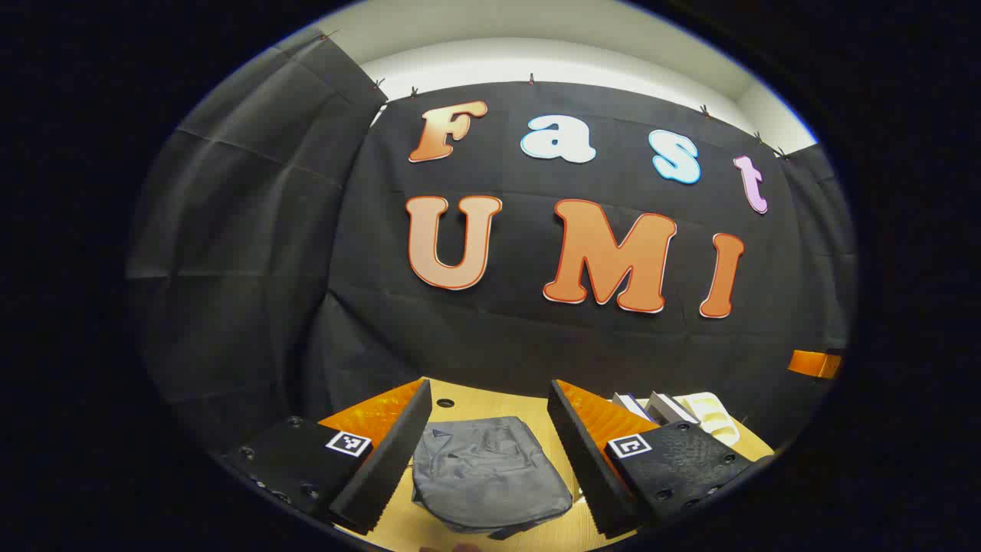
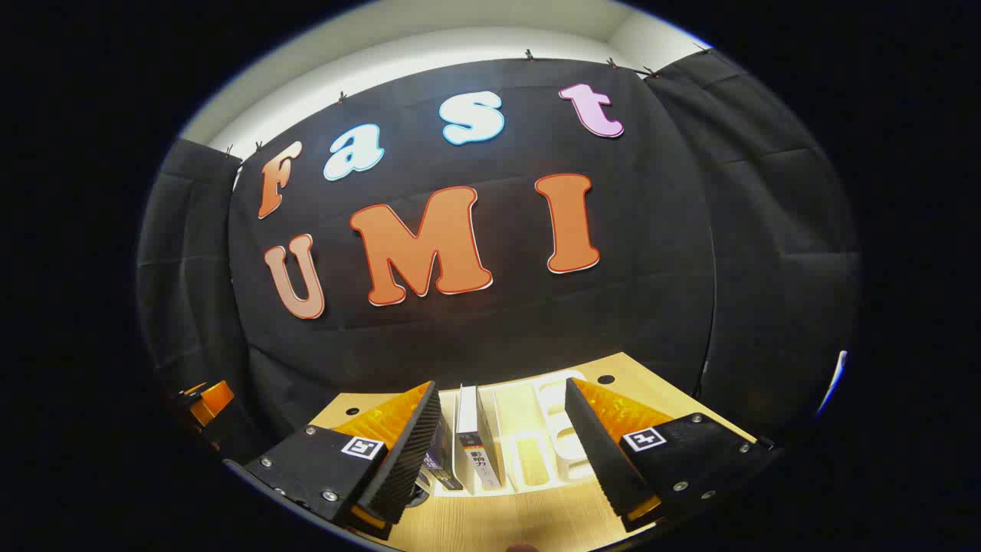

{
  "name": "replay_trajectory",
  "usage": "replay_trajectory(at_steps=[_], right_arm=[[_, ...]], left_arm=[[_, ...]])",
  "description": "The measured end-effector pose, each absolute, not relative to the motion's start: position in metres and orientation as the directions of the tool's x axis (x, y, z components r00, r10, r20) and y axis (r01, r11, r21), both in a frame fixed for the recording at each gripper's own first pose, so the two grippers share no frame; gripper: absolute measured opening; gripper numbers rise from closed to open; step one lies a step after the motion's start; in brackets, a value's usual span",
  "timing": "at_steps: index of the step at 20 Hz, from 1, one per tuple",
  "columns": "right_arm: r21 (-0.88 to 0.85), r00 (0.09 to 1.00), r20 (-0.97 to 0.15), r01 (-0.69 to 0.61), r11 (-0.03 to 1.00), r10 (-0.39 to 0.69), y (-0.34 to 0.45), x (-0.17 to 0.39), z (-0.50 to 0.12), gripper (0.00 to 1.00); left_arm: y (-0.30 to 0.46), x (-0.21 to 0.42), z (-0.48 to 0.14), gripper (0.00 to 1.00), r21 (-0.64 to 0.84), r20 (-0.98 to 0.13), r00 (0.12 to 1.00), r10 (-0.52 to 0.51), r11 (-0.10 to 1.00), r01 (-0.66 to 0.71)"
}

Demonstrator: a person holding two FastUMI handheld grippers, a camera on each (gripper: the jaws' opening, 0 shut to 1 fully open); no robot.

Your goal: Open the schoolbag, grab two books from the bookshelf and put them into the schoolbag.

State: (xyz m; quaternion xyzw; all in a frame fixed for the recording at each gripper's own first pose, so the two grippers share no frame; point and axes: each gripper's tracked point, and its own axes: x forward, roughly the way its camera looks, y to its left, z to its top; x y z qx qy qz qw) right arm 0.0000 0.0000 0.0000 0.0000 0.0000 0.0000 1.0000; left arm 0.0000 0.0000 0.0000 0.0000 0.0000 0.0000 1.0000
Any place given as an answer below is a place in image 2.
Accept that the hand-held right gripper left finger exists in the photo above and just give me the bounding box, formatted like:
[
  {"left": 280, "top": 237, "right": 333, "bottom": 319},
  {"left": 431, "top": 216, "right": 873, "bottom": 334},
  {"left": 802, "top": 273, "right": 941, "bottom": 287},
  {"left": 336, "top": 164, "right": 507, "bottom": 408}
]
[{"left": 244, "top": 381, "right": 443, "bottom": 541}]

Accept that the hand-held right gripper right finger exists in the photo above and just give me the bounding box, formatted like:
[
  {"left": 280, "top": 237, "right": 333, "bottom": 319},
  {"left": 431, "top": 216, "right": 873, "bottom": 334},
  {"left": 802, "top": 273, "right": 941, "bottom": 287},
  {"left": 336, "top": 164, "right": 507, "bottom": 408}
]
[{"left": 565, "top": 377, "right": 775, "bottom": 534}]

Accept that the blue book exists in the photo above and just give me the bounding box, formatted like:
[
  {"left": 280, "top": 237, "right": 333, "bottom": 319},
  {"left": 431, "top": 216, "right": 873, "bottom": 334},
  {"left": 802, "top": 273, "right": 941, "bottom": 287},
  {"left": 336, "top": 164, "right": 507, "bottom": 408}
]
[{"left": 422, "top": 410, "right": 464, "bottom": 491}]

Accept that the grey portrait book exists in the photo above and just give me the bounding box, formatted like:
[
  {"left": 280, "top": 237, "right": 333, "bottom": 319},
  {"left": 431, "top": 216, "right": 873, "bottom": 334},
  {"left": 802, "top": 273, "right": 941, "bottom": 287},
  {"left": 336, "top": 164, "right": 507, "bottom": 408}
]
[{"left": 455, "top": 383, "right": 507, "bottom": 491}]

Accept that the white bookshelf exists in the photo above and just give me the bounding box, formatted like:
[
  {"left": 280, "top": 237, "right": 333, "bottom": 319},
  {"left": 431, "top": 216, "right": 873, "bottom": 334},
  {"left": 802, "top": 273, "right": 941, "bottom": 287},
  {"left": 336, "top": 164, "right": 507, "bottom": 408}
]
[{"left": 418, "top": 370, "right": 614, "bottom": 498}]

